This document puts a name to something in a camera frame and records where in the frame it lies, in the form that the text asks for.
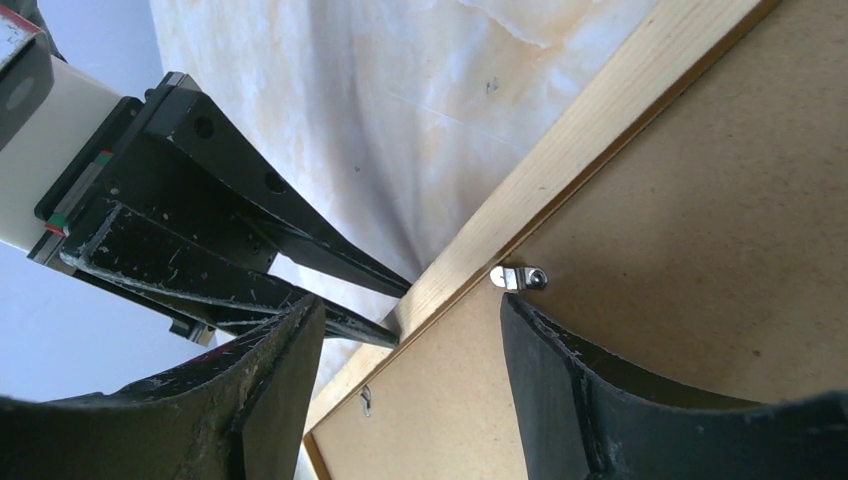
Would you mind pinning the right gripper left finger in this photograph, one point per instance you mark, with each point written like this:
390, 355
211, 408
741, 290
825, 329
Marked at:
235, 412

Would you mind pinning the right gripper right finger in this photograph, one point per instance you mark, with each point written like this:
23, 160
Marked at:
584, 412

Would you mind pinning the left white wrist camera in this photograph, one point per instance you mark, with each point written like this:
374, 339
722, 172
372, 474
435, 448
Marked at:
49, 110

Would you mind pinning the wooden picture frame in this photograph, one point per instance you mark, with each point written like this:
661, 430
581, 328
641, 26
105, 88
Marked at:
441, 402

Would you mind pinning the brown backing board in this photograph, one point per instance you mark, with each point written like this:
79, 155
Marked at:
712, 248

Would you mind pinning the small metal frame clip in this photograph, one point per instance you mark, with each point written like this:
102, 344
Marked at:
518, 278

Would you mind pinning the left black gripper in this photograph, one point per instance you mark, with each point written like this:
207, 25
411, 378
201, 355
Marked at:
168, 205

